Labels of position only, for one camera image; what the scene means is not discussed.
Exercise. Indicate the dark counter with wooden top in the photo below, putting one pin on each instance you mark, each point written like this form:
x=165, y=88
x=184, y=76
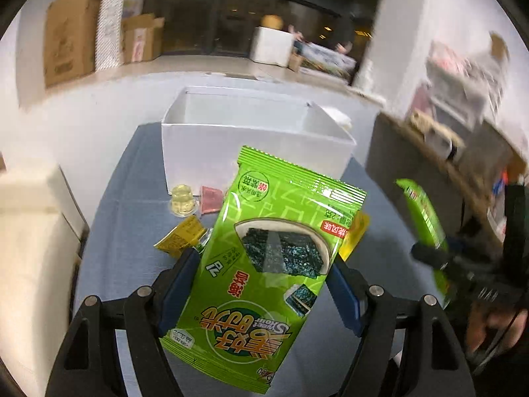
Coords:
x=413, y=161

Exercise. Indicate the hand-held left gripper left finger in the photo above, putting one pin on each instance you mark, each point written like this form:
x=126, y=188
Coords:
x=177, y=293

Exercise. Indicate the long printed box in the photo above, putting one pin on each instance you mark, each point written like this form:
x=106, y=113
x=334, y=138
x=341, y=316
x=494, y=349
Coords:
x=326, y=58

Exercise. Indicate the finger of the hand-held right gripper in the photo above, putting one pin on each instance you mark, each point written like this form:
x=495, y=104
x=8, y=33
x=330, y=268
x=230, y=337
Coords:
x=432, y=256

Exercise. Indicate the orange plush toy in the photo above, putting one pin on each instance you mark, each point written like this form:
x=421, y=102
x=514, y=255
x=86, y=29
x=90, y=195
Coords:
x=272, y=22

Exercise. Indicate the person's right hand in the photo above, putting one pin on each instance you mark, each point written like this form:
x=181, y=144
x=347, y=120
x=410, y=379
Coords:
x=487, y=324

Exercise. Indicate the large cardboard box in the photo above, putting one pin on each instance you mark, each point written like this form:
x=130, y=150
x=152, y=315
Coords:
x=70, y=37

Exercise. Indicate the white shelf rack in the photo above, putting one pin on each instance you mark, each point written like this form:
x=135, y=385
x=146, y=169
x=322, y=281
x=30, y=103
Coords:
x=458, y=87

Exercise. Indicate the yellow snack packet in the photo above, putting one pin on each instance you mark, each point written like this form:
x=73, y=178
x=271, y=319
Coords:
x=356, y=231
x=182, y=236

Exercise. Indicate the small brown box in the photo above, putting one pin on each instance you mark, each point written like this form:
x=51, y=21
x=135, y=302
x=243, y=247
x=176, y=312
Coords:
x=294, y=62

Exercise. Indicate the yellow jelly cup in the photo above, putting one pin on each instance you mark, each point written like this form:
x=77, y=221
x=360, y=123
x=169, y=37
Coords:
x=184, y=201

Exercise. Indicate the small open cardboard box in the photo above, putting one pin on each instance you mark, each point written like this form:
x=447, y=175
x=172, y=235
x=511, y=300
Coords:
x=140, y=41

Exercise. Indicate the pink snack packet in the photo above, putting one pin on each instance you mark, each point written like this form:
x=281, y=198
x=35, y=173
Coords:
x=211, y=200

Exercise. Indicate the green seaweed snack packet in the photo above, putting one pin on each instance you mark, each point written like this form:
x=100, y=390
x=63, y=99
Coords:
x=423, y=219
x=256, y=297

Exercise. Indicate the white foam box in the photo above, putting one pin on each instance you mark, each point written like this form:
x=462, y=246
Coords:
x=270, y=47

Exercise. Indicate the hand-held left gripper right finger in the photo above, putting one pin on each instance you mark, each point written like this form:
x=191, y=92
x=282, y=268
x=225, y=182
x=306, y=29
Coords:
x=345, y=297

